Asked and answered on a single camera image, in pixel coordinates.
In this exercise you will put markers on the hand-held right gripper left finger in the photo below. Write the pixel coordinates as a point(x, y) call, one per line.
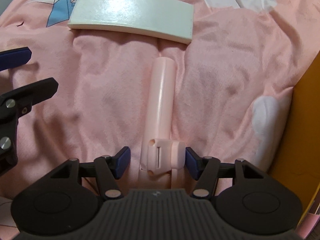
point(122, 162)

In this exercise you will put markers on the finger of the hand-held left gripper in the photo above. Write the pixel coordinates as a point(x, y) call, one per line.
point(32, 92)
point(15, 57)

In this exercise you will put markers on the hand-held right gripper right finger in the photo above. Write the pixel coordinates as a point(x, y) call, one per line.
point(192, 163)

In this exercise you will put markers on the orange cardboard box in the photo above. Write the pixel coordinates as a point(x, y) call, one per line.
point(300, 130)

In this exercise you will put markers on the white flat box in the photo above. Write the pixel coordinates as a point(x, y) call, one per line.
point(130, 15)

